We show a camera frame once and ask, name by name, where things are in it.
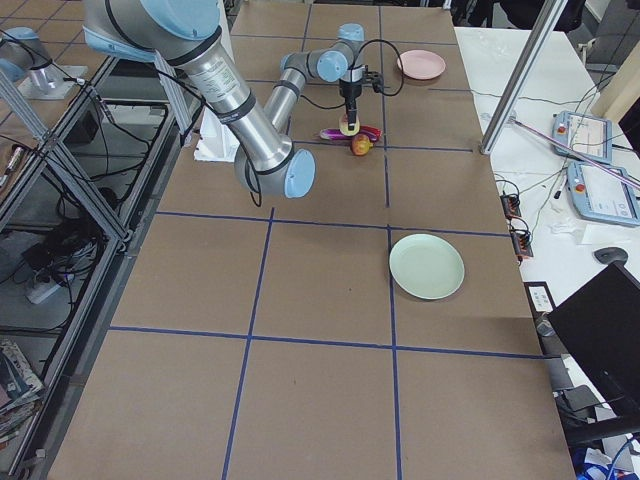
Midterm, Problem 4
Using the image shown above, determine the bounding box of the red chili pepper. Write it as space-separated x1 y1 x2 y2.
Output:
359 125 382 142

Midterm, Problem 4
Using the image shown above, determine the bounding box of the white camera pole base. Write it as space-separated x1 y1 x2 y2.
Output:
194 108 240 163

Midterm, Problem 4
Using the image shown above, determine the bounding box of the teach pendant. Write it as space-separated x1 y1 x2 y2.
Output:
552 111 613 165
567 161 639 227

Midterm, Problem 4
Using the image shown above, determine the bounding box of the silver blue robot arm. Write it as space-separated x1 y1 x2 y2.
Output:
1 27 88 100
83 0 367 198

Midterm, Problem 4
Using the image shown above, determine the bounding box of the aluminium frame post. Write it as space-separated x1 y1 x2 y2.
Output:
480 0 567 155

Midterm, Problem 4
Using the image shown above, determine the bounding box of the yellow pink peach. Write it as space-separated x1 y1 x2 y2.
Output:
339 114 360 137

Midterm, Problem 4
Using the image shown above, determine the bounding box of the black computer mouse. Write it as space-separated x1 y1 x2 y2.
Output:
593 246 628 265

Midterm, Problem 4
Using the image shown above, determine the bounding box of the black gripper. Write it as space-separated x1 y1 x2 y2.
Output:
338 67 381 127

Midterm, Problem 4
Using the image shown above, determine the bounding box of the green plate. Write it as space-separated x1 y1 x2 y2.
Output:
389 234 465 300

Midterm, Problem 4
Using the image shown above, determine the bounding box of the red yellow pomegranate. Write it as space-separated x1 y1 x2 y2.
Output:
350 133 375 157

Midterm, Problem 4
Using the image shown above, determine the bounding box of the lower teach pendant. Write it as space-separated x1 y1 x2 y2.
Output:
567 161 639 227

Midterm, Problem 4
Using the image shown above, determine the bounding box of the upper teach pendant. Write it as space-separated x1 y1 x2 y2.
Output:
552 111 613 165

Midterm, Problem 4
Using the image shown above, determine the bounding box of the pink plate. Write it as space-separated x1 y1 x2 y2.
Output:
397 49 446 80

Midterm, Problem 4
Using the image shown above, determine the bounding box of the white power strip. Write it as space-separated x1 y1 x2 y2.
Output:
25 280 66 305

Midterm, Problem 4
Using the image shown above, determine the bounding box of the orange black connector board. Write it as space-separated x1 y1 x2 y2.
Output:
509 227 533 262

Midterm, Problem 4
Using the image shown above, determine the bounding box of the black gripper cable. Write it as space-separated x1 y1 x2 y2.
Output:
299 38 405 110

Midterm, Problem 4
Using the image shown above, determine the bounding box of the black monitor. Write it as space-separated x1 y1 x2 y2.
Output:
548 262 639 415

